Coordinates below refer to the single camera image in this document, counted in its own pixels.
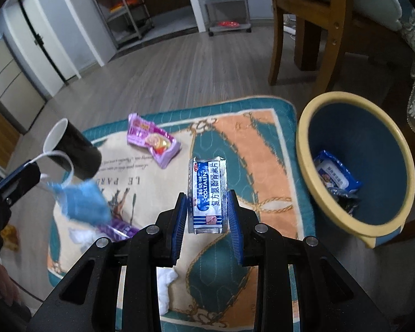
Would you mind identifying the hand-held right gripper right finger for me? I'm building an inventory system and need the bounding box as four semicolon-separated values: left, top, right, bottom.
226;190;391;332

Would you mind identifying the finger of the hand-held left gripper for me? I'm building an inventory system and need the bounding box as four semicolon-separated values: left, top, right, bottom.
0;162;44;211

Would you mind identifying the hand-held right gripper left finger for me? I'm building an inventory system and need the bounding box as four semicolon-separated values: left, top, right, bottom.
28;190;189;332

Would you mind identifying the blue and silver medicine sachet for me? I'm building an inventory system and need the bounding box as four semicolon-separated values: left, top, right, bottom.
187;157;229;236

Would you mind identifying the black paper cup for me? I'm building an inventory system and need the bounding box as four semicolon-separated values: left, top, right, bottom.
42;118;102;182

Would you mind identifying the blue face mask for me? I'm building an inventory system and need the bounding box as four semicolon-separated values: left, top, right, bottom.
22;149;113;227

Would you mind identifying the blue wet wipes packet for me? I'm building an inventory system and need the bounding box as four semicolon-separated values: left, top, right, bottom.
313;150;363;192

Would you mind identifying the blue bin with yellow rim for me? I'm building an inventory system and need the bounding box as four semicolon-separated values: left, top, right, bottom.
295;92;415;249

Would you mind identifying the person's left hand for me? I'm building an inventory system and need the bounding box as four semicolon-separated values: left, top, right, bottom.
0;259;21;305

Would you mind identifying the orange crumpled wrapper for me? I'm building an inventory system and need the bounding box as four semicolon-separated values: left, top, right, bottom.
2;225;19;251

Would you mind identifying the purple snack wrapper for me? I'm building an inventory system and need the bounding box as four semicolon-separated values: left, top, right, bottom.
95;219;141;243

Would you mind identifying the teal and orange patterned mat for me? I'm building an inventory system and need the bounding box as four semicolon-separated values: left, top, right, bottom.
48;96;315;322

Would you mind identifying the pink snack wrapper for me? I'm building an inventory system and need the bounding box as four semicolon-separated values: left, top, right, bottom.
126;112;182;170

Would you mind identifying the beige cabinet with drawers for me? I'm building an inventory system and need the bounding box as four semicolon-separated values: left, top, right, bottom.
0;33;47;135

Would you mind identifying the crumpled silver foil wrapper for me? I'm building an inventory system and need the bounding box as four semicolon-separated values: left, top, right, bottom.
327;187;362;217

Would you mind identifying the white closet door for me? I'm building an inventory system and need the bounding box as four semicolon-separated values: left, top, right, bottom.
2;0;82;92

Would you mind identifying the metal shelf rack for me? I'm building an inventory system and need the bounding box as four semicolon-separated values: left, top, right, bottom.
83;0;155;47

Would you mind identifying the orange object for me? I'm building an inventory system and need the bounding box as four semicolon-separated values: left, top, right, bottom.
111;0;139;12

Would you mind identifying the wooden chair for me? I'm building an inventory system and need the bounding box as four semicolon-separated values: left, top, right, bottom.
266;0;402;97

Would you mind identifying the pale green cushion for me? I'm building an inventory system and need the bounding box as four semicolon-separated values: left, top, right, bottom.
353;0;403;33

